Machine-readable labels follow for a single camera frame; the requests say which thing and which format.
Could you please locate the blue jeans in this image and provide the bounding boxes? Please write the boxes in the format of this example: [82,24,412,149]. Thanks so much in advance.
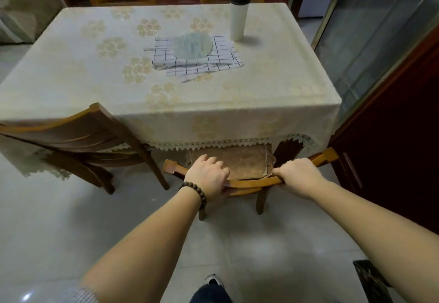
[189,284,233,303]

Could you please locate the person's left sneaker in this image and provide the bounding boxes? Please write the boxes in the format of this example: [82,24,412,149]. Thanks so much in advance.
[204,273,225,290]

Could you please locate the person's left forearm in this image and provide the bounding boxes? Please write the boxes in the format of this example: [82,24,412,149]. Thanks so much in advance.
[80,189,203,303]

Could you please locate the gold framed glass sliding door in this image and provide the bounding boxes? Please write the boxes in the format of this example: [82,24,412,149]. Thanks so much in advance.
[310,0,439,125]

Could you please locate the person's right forearm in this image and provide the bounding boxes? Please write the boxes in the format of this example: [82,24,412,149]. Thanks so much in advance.
[308,181,439,303]

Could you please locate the person's right hand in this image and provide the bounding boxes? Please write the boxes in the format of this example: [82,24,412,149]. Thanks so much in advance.
[272,158,327,201]

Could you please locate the white blue checked cloth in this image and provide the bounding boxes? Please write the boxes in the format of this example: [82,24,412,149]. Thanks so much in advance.
[152,35,245,83]

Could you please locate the person's left hand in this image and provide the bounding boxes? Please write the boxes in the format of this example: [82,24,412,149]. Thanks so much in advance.
[184,154,231,204]

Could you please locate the pale round hand fan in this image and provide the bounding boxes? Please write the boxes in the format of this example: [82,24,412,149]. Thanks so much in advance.
[143,32,213,60]

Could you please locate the dining table with cream tablecloth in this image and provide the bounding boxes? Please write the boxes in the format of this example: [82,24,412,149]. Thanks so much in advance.
[0,3,343,180]

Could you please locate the cream tumbler black lid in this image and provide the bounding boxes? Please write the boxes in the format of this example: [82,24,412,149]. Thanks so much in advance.
[229,0,253,43]

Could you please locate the grey shirt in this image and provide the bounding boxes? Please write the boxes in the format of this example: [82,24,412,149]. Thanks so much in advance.
[58,285,100,303]

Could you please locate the brown bead bracelet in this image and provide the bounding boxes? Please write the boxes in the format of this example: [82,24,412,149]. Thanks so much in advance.
[177,181,208,211]

